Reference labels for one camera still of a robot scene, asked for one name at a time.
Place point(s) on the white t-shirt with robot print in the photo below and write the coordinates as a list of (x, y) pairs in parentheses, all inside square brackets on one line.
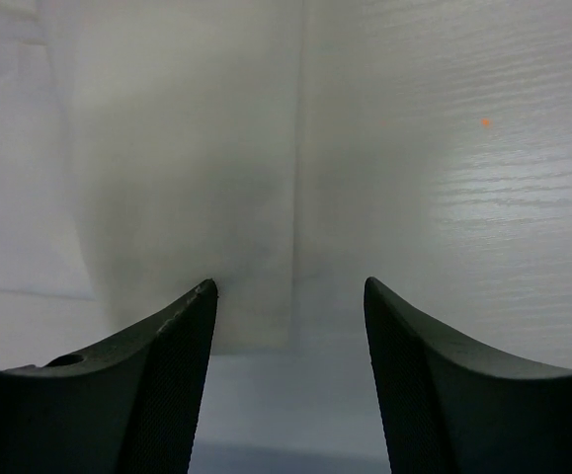
[(147, 145)]

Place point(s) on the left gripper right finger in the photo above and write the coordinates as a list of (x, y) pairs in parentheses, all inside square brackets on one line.
[(451, 404)]

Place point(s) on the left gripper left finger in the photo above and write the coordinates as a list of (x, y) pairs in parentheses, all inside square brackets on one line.
[(127, 404)]

